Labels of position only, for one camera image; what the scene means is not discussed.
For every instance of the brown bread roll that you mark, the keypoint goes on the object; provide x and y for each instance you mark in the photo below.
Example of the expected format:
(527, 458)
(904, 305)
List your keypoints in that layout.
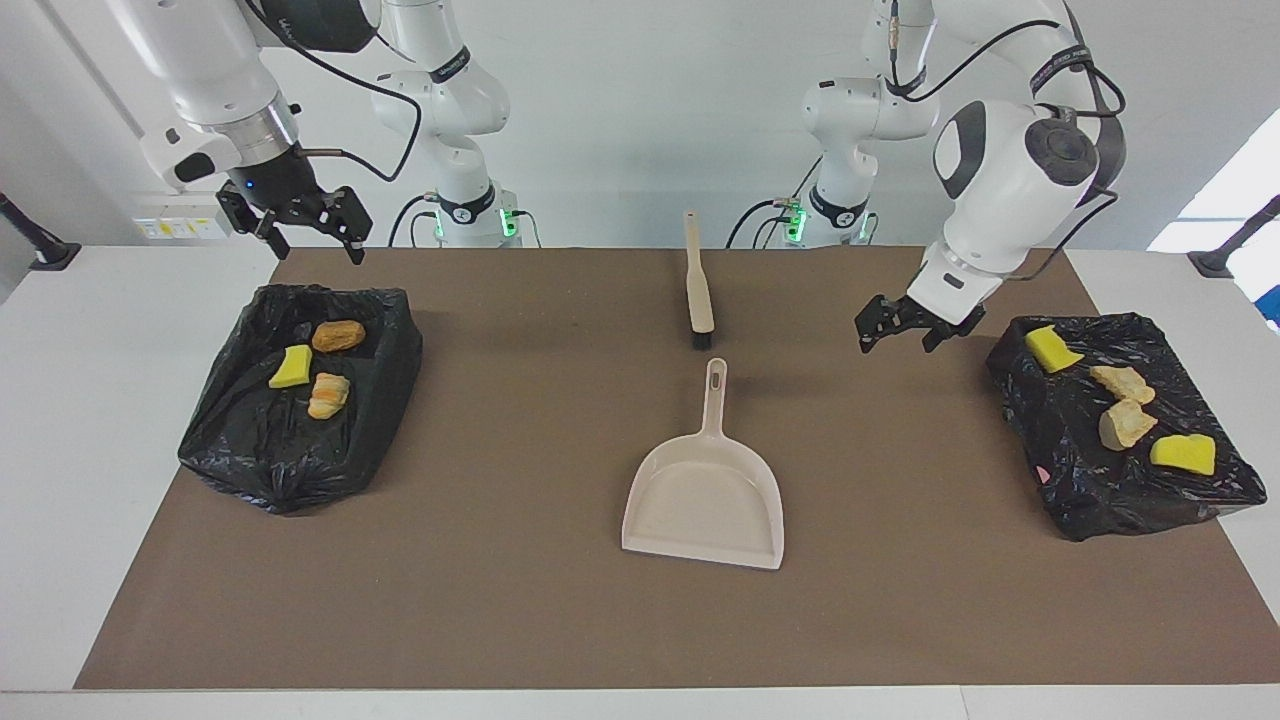
(338, 336)

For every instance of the grey wall conduit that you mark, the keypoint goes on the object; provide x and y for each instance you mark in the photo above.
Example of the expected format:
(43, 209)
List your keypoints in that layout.
(80, 53)

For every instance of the orange croissant piece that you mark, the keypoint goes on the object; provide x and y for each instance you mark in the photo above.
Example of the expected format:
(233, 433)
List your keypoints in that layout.
(1125, 426)

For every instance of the white wall outlet box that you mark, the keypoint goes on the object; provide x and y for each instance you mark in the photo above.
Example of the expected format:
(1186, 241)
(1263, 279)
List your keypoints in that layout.
(180, 222)

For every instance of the brown table mat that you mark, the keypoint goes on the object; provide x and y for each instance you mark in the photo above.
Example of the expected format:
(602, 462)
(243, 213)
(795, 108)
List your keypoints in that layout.
(600, 620)

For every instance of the beige hand brush black bristles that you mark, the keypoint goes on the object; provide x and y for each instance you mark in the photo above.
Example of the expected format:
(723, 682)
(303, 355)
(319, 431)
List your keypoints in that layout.
(699, 300)

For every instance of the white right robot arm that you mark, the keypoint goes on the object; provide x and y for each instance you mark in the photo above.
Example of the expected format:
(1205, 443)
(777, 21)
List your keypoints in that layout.
(450, 110)

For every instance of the black stand foot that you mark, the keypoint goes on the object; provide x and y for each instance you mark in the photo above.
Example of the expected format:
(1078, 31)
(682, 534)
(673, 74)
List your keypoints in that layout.
(1215, 262)
(50, 255)

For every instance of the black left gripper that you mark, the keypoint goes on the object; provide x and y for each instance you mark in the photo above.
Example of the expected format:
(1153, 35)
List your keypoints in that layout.
(925, 318)

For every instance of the pale striped bread piece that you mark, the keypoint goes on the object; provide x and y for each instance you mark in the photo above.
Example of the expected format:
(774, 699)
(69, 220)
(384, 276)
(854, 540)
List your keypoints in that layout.
(328, 396)

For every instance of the black trash bag bin pink spot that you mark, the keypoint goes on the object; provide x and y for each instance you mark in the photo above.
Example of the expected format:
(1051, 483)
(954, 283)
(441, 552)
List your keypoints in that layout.
(1080, 480)

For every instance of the yellow sponge piece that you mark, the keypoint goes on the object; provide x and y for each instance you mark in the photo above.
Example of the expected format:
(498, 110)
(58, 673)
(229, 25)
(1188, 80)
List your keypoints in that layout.
(291, 370)
(1050, 348)
(1185, 455)

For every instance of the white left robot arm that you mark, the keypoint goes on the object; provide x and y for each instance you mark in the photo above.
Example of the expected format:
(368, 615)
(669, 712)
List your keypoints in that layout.
(1010, 170)

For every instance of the pale bread chunk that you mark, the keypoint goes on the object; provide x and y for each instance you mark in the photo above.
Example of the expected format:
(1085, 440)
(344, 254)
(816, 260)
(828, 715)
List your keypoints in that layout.
(1122, 382)

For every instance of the beige plastic dustpan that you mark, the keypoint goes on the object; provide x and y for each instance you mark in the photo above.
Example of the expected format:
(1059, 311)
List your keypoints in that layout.
(705, 500)

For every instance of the blue object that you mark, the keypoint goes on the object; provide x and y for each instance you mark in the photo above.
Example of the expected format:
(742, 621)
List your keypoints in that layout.
(1274, 305)

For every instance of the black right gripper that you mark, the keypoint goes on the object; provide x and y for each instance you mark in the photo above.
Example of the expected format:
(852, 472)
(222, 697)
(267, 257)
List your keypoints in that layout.
(280, 185)

